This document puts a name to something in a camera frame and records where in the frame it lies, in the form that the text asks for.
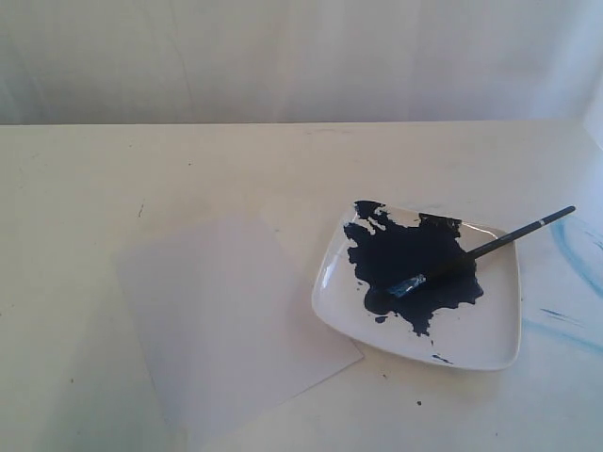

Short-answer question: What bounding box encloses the white square plate with paint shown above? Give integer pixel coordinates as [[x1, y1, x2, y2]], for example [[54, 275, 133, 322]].
[[312, 201, 521, 371]]

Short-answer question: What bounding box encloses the black paintbrush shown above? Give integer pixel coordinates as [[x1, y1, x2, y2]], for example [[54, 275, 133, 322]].
[[387, 205, 576, 298]]

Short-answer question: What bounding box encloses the white paper sheet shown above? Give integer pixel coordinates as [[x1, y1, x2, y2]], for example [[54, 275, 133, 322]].
[[116, 217, 362, 450]]

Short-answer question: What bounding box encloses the white backdrop curtain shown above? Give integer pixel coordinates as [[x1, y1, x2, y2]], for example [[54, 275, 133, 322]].
[[1, 1, 602, 124]]

